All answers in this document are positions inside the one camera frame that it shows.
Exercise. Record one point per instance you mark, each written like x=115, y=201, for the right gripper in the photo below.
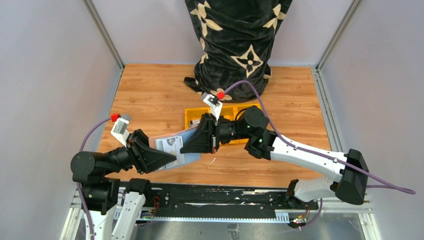
x=214, y=135

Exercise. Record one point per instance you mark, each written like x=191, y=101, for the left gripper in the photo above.
x=135, y=151

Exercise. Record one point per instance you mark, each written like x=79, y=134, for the white crest printed card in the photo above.
x=171, y=145

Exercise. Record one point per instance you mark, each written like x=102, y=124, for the pink leather card holder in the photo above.
x=186, y=134

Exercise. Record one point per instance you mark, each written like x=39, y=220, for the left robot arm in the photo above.
x=100, y=194

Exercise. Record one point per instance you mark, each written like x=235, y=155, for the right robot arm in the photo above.
x=344, y=174

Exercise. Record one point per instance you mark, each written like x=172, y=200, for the black floral blanket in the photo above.
x=237, y=39

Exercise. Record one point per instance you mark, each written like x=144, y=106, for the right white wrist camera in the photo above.
x=215, y=105

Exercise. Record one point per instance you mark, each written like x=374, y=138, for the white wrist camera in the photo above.
x=119, y=130
x=215, y=105

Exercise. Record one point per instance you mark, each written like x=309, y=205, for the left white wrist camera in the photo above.
x=119, y=130

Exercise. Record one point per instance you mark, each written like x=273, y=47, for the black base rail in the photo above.
x=218, y=203

